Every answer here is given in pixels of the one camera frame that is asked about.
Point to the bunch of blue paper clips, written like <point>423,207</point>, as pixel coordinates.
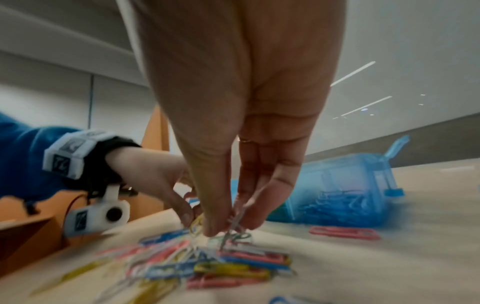
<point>337,205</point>

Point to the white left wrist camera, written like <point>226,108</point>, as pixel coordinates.
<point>94,217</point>

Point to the pile of coloured paper clips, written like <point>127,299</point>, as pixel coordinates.
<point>202,261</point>

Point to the blue compartment organizer box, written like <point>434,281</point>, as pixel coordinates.
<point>345,184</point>

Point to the left wrist marker band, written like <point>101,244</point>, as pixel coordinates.
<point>71,151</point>

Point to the white wall board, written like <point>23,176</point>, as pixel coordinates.
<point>405,65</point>

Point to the round wooden table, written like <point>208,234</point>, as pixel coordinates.
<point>420,249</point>

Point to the person's left hand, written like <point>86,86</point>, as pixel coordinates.
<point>154,172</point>

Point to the person's right hand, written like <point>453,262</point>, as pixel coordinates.
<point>240,65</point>

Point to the person's left forearm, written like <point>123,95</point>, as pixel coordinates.
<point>37,163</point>

